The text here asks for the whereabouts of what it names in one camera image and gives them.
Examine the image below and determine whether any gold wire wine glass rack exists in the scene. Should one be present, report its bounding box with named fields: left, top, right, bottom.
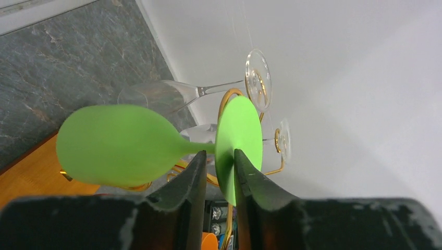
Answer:
left=58, top=87, right=286, bottom=250

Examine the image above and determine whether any black poker chip case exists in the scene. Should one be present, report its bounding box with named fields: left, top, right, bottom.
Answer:
left=203, top=200, right=239, bottom=250

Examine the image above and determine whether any wooden rack base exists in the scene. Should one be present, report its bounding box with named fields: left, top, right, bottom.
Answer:
left=1, top=132, right=100, bottom=208

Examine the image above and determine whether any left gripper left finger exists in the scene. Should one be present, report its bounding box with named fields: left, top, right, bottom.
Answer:
left=1, top=151, right=206, bottom=249

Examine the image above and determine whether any orange plastic wine glass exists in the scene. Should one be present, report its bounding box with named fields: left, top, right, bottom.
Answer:
left=201, top=232, right=218, bottom=250

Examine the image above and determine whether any clear wine glass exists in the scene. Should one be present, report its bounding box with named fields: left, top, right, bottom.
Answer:
left=179, top=118, right=292, bottom=165
left=117, top=49, right=272, bottom=115

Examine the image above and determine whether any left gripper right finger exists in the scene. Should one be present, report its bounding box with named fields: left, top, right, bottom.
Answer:
left=234, top=149, right=441, bottom=249

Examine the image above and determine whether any clear wine glass left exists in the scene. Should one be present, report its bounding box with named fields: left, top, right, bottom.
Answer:
left=117, top=49, right=272, bottom=115

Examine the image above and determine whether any clear wine glass right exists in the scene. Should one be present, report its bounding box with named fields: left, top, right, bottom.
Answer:
left=179, top=118, right=292, bottom=165

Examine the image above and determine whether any green plastic wine glass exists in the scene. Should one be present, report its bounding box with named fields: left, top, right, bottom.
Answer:
left=56, top=96, right=263, bottom=204

